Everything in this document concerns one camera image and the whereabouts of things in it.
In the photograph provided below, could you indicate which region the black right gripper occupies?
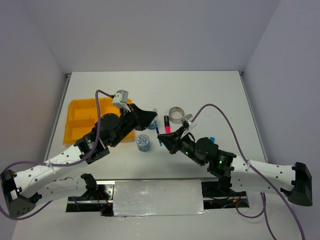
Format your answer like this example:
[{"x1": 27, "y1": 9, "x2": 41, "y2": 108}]
[{"x1": 158, "y1": 125, "x2": 205, "y2": 166}]

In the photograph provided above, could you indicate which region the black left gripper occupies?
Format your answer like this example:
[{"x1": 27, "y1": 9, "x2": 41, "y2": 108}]
[{"x1": 109, "y1": 103, "x2": 157, "y2": 148}]

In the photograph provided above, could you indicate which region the blue gel pen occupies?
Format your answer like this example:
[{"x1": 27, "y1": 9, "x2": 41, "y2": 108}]
[{"x1": 154, "y1": 119, "x2": 163, "y2": 146}]

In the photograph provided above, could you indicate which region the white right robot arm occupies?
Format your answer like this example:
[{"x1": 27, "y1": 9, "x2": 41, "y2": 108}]
[{"x1": 157, "y1": 127, "x2": 313, "y2": 207}]

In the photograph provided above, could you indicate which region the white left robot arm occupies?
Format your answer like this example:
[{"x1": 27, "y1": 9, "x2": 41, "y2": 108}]
[{"x1": 0, "y1": 103, "x2": 157, "y2": 220}]

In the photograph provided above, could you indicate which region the blue putty jar far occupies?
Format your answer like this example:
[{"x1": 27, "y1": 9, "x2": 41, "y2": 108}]
[{"x1": 147, "y1": 118, "x2": 158, "y2": 130}]

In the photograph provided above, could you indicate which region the blue putty jar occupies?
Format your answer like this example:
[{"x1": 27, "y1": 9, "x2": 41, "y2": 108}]
[
  {"x1": 147, "y1": 118, "x2": 158, "y2": 130},
  {"x1": 136, "y1": 134, "x2": 151, "y2": 152}
]

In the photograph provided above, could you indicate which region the pink highlighter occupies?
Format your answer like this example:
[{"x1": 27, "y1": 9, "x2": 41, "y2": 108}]
[{"x1": 163, "y1": 115, "x2": 171, "y2": 134}]

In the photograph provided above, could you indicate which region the blue putty jar near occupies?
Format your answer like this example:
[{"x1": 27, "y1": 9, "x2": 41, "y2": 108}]
[{"x1": 136, "y1": 134, "x2": 151, "y2": 152}]

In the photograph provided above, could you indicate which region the white tape roll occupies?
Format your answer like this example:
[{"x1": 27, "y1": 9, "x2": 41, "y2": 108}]
[{"x1": 168, "y1": 106, "x2": 185, "y2": 124}]

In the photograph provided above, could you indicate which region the yellow compartment bin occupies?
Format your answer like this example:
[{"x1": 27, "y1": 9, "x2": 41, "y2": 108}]
[{"x1": 63, "y1": 97, "x2": 135, "y2": 146}]

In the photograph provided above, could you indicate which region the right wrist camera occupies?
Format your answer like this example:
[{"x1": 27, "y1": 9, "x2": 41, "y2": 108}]
[{"x1": 181, "y1": 114, "x2": 198, "y2": 139}]

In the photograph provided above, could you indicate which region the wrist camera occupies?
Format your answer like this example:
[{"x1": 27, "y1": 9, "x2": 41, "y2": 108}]
[
  {"x1": 181, "y1": 114, "x2": 198, "y2": 139},
  {"x1": 112, "y1": 90, "x2": 129, "y2": 109}
]

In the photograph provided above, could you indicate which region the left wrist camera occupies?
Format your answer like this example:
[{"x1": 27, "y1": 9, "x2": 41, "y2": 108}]
[{"x1": 112, "y1": 90, "x2": 129, "y2": 109}]

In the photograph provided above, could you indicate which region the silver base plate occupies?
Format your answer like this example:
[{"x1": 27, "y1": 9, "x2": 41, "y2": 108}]
[{"x1": 66, "y1": 179, "x2": 249, "y2": 217}]

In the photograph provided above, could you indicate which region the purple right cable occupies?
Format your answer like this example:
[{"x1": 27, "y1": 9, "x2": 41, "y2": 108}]
[{"x1": 189, "y1": 103, "x2": 306, "y2": 240}]

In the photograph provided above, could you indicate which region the purple cable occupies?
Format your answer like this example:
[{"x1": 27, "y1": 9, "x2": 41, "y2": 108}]
[
  {"x1": 0, "y1": 89, "x2": 115, "y2": 221},
  {"x1": 189, "y1": 103, "x2": 306, "y2": 240}
]

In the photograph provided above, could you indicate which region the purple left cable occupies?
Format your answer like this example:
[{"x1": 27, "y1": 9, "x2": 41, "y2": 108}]
[{"x1": 0, "y1": 89, "x2": 115, "y2": 221}]

